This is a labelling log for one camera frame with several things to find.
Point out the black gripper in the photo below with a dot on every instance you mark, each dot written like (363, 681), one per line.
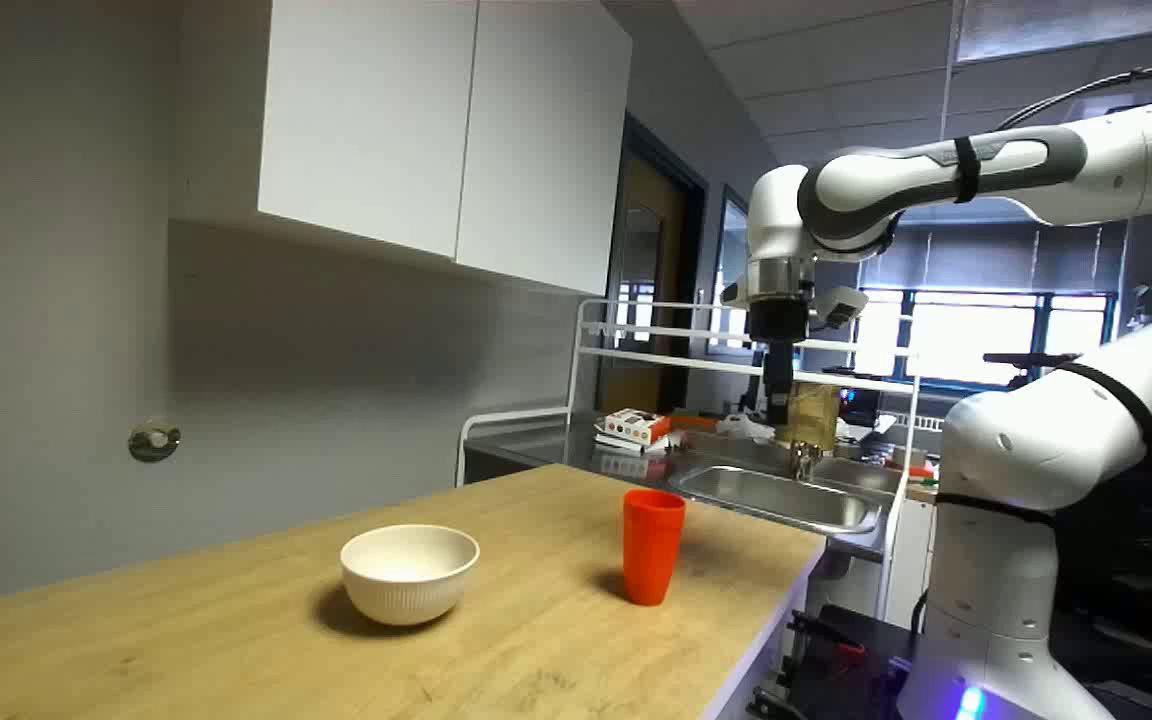
(778, 332)

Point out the orange plastic cup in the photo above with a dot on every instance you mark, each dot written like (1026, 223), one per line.
(653, 547)

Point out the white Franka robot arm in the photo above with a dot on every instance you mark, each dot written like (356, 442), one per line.
(1059, 442)

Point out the white ceramic bowl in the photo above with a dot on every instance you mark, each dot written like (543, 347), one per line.
(411, 574)

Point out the brown paper bag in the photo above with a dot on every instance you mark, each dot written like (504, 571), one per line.
(814, 418)

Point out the stainless steel sink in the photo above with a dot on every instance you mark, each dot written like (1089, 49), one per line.
(778, 496)

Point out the white metal shelf rack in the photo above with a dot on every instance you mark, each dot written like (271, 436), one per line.
(681, 361)

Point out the white and red box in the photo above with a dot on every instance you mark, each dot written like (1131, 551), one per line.
(633, 430)

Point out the bright window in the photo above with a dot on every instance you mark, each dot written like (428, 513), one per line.
(976, 332)

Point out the black equipment cart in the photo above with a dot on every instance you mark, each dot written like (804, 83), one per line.
(837, 664)

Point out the white wall cabinet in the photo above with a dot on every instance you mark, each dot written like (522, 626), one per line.
(428, 127)

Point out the round grey wall knob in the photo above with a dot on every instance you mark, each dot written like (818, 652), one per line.
(152, 442)

